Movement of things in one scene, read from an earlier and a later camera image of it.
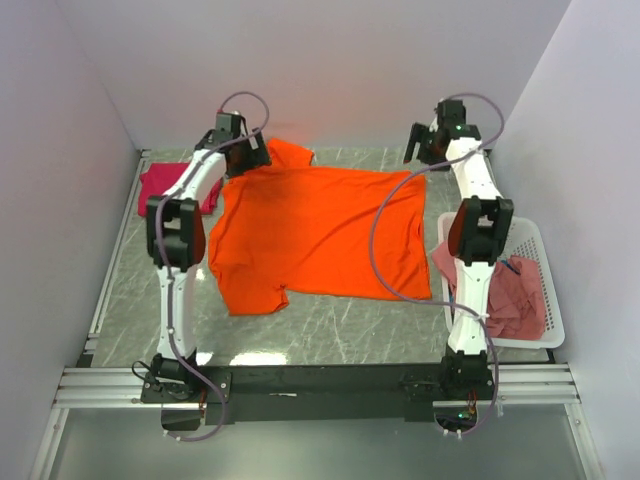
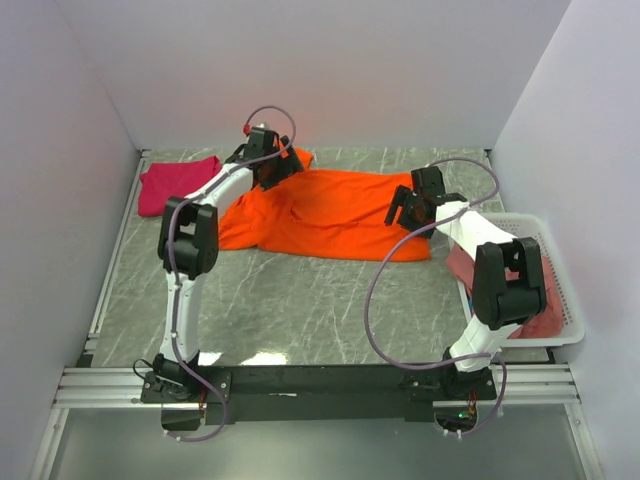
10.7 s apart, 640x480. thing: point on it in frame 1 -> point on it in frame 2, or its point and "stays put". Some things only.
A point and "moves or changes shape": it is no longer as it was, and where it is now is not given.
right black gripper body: x=429 y=154 -> x=405 y=198
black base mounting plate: x=318 y=393 stays put
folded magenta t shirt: x=158 y=178 stays put
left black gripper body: x=250 y=158 -> x=280 y=168
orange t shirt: x=286 y=226 moves or changes shape
